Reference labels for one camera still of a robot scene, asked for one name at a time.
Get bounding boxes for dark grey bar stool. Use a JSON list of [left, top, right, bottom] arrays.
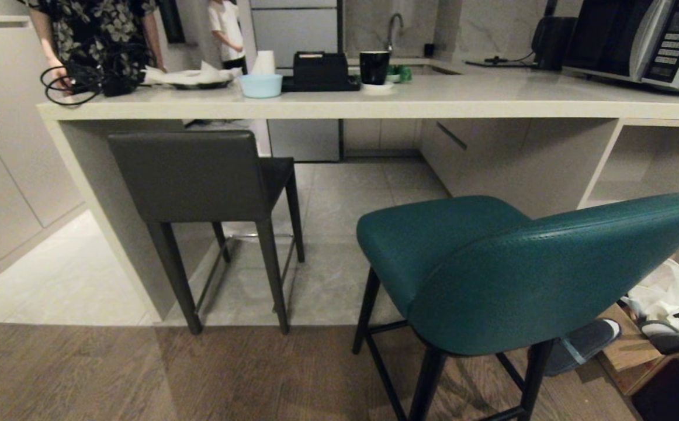
[[108, 130, 306, 336]]

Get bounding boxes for teal bar stool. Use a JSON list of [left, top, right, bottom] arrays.
[[352, 192, 679, 421]]

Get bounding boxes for kitchen faucet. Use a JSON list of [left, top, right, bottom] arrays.
[[387, 13, 404, 53]]

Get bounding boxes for white kitchen counter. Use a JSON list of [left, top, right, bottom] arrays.
[[36, 58, 679, 323]]

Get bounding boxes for black box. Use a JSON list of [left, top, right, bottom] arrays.
[[282, 51, 362, 92]]

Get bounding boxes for black mug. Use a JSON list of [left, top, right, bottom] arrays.
[[359, 51, 391, 86]]

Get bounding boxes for light blue bowl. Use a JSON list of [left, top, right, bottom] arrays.
[[239, 74, 283, 99]]

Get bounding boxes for white paper roll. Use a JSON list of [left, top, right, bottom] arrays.
[[251, 50, 276, 75]]

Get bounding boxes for dark plate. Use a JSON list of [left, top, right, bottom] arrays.
[[170, 80, 233, 91]]

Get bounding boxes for person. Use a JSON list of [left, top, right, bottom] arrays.
[[207, 0, 248, 75], [17, 0, 167, 94]]

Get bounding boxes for black kettle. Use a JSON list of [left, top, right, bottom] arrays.
[[531, 15, 578, 72]]

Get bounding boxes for grey slipper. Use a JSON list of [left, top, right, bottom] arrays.
[[636, 319, 679, 356], [530, 319, 622, 377]]

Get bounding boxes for cardboard box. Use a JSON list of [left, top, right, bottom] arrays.
[[595, 301, 679, 398]]

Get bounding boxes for white plastic bag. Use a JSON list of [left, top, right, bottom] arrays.
[[621, 258, 679, 333]]

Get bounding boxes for silver microwave oven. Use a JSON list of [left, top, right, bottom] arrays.
[[562, 0, 679, 95]]

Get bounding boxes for black cable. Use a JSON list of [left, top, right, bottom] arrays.
[[40, 60, 145, 106]]

